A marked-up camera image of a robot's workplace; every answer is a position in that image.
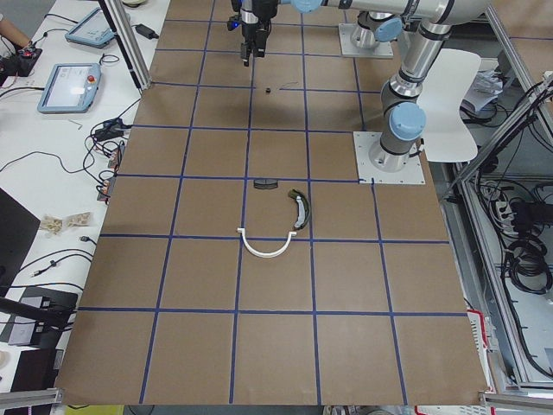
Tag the blue teach pendant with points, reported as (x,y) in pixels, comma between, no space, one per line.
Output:
(93,30)
(71,88)

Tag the black brake pad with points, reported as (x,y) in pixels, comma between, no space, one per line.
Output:
(265,183)

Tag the white curved plastic part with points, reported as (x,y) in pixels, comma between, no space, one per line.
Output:
(263,252)

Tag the white chair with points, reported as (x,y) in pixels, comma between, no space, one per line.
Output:
(446,138)

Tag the blue teach pendant far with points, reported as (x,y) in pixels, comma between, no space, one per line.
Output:
(93,30)

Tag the aluminium frame post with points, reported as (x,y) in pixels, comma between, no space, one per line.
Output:
(121,28)

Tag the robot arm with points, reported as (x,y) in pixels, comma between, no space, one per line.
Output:
(438,17)
(404,119)

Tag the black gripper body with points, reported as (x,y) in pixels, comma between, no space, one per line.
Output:
(255,31)

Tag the blue teach pendant near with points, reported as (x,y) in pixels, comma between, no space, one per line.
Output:
(71,88)

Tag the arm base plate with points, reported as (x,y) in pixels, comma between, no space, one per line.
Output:
(375,166)
(358,42)

